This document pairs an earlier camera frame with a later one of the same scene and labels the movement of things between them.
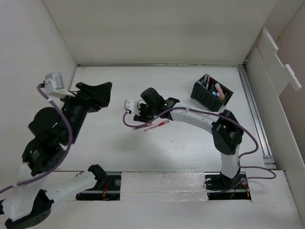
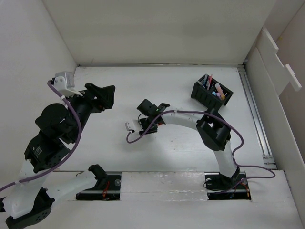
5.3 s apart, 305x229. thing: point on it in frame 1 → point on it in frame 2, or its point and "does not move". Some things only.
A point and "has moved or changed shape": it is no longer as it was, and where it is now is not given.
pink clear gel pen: x=208 y=82 does not move
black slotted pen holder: x=210 y=93 does not move
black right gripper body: x=145 y=113 → x=146 y=123
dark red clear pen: x=142 y=126 has moved or changed shape
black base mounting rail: x=218 y=187 does not move
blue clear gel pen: x=205 y=80 does not move
